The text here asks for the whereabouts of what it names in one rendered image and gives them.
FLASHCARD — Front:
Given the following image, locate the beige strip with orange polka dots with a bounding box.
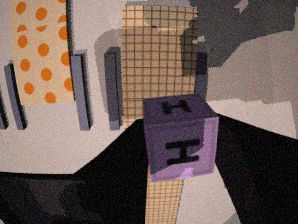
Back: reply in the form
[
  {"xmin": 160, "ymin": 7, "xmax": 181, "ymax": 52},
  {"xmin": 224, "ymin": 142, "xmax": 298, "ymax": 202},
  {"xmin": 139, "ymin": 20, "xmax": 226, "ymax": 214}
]
[{"xmin": 9, "ymin": 0, "xmax": 76, "ymax": 104}]

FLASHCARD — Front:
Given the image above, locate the purple labelled cube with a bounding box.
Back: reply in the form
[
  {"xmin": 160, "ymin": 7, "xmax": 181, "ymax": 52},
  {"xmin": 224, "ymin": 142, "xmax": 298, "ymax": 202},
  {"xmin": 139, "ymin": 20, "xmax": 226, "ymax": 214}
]
[{"xmin": 144, "ymin": 93, "xmax": 220, "ymax": 183}]

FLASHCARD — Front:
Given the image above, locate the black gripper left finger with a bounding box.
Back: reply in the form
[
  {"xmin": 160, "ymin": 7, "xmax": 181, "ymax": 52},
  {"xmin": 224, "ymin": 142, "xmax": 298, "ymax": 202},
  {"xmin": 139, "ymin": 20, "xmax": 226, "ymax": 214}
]
[{"xmin": 0, "ymin": 119, "xmax": 149, "ymax": 224}]

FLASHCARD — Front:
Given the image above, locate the tan grid-patterned strip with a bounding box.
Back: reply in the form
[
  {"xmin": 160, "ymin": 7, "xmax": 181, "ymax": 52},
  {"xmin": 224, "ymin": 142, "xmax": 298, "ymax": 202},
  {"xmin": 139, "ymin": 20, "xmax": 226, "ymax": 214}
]
[{"xmin": 121, "ymin": 6, "xmax": 198, "ymax": 224}]

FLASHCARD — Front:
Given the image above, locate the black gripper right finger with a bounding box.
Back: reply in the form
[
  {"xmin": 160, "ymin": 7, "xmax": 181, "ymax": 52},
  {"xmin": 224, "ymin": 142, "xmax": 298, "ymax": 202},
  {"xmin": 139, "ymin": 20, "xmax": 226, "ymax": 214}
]
[{"xmin": 214, "ymin": 113, "xmax": 298, "ymax": 224}]

